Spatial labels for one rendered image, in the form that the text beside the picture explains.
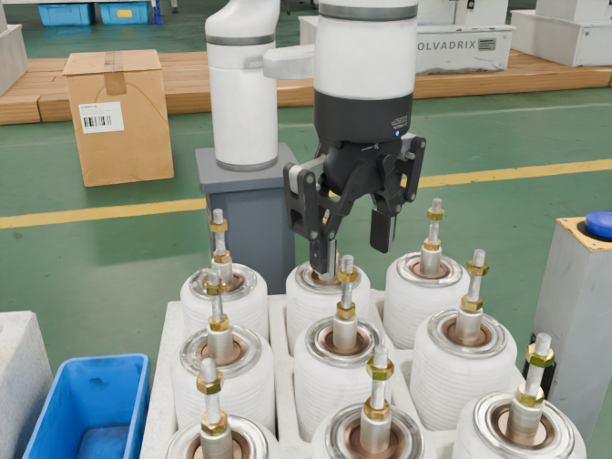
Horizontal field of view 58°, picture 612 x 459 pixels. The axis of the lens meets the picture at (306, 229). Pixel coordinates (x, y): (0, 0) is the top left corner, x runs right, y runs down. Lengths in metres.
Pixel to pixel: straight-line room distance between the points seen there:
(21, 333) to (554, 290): 0.62
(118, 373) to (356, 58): 0.53
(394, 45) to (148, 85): 1.18
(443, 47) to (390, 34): 2.13
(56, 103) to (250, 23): 1.57
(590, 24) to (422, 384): 2.45
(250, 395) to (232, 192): 0.35
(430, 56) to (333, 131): 2.11
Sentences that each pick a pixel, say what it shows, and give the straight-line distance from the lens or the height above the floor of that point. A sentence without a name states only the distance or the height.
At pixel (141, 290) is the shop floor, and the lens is 1.11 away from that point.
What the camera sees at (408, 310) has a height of 0.22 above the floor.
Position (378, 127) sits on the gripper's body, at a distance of 0.41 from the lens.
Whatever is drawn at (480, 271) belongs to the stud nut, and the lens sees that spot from 0.52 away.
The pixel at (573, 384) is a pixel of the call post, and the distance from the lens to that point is 0.74.
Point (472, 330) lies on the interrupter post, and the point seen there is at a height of 0.26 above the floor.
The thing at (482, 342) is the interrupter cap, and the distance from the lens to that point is 0.56.
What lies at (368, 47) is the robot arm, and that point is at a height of 0.53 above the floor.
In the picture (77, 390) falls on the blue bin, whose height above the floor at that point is 0.07.
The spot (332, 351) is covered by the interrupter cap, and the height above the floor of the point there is 0.25.
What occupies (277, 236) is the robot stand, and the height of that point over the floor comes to 0.20.
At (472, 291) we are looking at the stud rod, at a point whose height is 0.30.
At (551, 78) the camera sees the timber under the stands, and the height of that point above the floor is 0.05.
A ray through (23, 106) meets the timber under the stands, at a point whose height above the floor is 0.06.
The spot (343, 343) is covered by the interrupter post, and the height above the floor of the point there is 0.26.
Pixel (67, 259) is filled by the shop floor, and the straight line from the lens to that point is 1.26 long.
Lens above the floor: 0.59
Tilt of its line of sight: 27 degrees down
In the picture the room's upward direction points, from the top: straight up
